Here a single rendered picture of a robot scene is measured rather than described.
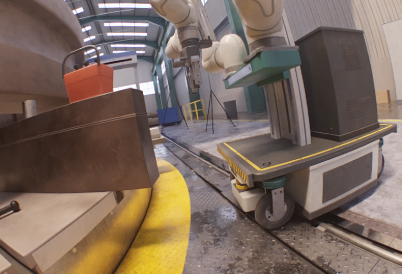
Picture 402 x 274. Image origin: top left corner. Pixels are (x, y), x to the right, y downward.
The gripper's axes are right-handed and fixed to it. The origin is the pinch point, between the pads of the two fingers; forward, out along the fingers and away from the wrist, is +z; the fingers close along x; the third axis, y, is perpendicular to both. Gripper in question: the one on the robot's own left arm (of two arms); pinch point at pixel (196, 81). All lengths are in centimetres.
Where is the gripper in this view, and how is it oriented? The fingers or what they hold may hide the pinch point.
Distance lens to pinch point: 81.0
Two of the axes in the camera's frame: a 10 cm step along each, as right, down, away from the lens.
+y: -9.8, 1.8, -0.7
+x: 0.8, 0.5, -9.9
